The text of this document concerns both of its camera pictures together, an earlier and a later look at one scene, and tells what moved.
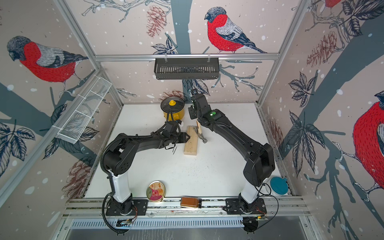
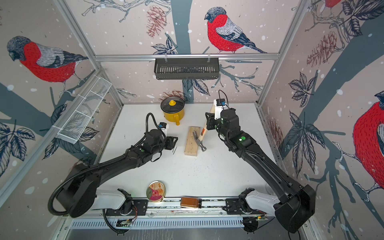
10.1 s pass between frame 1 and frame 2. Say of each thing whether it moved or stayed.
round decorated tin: stayed
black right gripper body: moved
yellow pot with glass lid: stayed
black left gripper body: moved
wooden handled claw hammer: moved
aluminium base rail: stayed
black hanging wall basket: stayed
